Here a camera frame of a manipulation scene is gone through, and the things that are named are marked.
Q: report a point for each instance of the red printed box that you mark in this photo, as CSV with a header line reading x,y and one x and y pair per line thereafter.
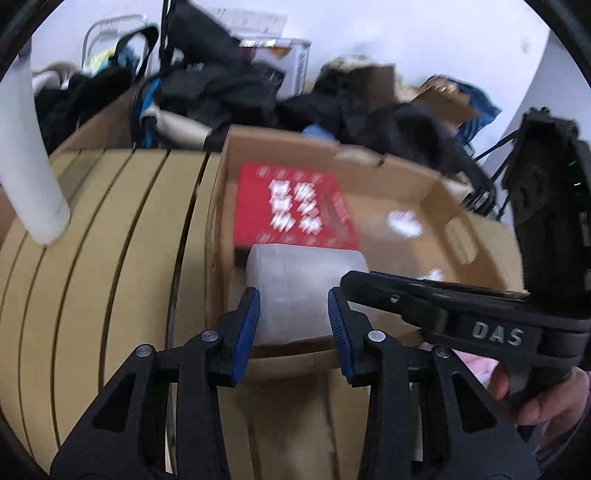
x,y
258,207

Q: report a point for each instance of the pink printed packet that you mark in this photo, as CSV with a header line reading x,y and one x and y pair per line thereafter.
x,y
475,369

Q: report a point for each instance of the black jacket pile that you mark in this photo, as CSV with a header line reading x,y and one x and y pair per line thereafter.
x,y
392,124

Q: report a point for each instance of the white metal rack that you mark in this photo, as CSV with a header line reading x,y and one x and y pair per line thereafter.
x,y
92,32

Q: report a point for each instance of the person's right hand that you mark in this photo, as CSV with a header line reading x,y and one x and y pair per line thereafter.
x,y
549,401

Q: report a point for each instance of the white translucent plastic box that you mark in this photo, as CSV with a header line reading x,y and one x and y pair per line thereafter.
x,y
295,286

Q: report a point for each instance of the small light blue cloth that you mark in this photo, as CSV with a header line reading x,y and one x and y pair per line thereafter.
x,y
318,131

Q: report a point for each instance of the beige fur trim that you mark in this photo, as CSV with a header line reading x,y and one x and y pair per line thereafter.
x,y
346,63

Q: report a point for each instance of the white carton box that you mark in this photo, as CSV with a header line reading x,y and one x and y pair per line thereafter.
x,y
291,60

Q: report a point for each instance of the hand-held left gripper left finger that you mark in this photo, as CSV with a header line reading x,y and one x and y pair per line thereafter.
x,y
247,332

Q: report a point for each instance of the black clothes pile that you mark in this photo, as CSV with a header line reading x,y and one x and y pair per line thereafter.
x,y
212,87

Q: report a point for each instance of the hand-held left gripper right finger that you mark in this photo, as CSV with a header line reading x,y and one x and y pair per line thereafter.
x,y
339,332

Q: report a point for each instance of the green and blue bag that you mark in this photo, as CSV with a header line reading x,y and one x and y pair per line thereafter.
x,y
111,57

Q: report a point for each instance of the long beige bag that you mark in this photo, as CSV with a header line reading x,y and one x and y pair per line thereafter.
x,y
184,128

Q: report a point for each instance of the white insulated bottle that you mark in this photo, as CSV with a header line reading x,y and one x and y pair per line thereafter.
x,y
27,161

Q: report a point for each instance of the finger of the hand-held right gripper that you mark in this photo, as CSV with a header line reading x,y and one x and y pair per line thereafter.
x,y
383,290

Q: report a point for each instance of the beige clothing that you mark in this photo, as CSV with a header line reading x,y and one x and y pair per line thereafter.
x,y
51,74

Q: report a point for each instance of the cardboard box with clothes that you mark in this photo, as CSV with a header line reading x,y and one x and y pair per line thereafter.
x,y
106,124

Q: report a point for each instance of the open cardboard box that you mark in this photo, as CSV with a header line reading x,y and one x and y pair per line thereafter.
x,y
448,104

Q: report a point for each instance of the shallow cardboard tray box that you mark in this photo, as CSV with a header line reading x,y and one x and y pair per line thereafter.
x,y
392,261

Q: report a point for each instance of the person's right forearm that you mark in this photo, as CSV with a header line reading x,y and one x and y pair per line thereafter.
x,y
570,443

